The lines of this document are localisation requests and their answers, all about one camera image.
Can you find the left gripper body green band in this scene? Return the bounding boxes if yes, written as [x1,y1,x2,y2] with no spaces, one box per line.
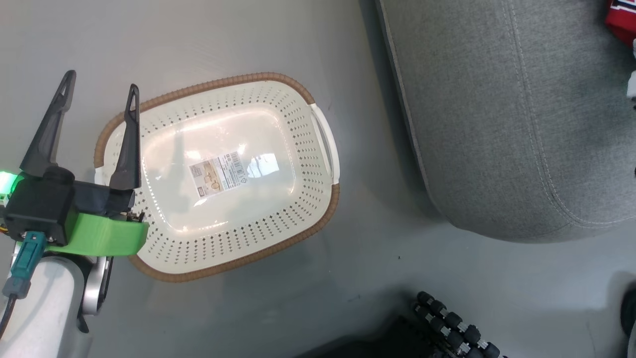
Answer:
[47,179,150,258]

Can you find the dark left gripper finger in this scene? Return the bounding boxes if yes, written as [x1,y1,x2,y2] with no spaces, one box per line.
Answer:
[109,84,143,191]
[19,70,78,178]

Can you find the red hoodie with white stripes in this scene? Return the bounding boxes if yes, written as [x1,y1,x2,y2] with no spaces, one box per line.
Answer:
[605,0,636,48]

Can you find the white perforated laundry basket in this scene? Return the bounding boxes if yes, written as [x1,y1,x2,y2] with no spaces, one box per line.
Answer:
[93,72,341,283]

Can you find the paper label sticker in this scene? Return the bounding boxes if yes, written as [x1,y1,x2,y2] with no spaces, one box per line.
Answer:
[188,151,248,200]

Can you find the black omni wheel with rollers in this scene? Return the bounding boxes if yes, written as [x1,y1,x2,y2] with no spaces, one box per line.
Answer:
[414,290,503,358]

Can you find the grey fabric sofa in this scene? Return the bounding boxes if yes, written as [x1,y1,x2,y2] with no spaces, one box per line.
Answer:
[375,0,636,244]

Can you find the teal left cable connector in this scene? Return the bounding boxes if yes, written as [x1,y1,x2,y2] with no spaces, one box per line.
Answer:
[2,231,47,299]

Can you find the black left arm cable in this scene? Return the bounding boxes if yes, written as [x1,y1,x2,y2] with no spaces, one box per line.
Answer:
[0,295,16,340]

